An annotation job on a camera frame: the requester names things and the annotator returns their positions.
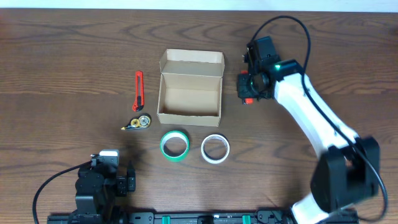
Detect red black stapler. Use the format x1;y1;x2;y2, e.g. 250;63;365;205
241;70;254;105

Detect red utility knife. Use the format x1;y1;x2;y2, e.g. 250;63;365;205
132;70;144;111

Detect white tape roll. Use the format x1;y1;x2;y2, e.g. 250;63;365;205
200;134;231;164

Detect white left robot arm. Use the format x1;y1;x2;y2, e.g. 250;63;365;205
68;159;136;224

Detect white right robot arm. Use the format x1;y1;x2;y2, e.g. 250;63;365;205
238;58;388;223

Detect yellow black correction tape dispenser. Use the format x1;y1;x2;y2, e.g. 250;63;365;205
121;113;152;131

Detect green tape roll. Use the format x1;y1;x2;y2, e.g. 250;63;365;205
159;131;190;162

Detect open cardboard box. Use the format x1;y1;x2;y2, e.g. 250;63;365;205
157;49;224;127

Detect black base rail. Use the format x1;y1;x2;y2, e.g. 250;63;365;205
46;210;358;224

